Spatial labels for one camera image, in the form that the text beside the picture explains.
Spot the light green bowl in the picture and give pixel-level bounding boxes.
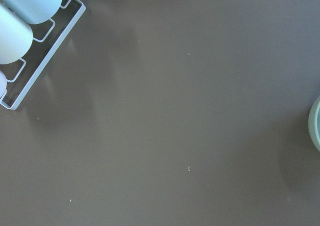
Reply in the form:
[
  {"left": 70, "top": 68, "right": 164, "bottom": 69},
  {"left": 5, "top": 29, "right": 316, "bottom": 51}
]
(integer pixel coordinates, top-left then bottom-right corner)
[{"left": 308, "top": 97, "right": 320, "bottom": 151}]

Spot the white cup rack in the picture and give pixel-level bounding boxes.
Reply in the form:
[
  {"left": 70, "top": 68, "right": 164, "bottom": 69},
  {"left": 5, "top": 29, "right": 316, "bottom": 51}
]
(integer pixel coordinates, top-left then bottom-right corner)
[{"left": 0, "top": 0, "right": 86, "bottom": 110}]

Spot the pale mint cup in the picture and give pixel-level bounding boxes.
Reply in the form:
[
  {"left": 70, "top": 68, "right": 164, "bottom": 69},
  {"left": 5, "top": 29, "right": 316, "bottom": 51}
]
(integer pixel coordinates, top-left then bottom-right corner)
[{"left": 0, "top": 3, "right": 33, "bottom": 64}]

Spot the pink cup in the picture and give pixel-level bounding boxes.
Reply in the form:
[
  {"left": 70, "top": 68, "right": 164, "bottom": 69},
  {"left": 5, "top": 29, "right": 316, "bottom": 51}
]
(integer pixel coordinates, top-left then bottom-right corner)
[{"left": 0, "top": 71, "right": 7, "bottom": 98}]

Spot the blue cup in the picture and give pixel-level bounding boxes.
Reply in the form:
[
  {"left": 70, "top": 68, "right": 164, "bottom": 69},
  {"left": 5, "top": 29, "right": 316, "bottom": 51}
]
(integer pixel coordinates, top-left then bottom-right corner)
[{"left": 1, "top": 0, "right": 62, "bottom": 24}]

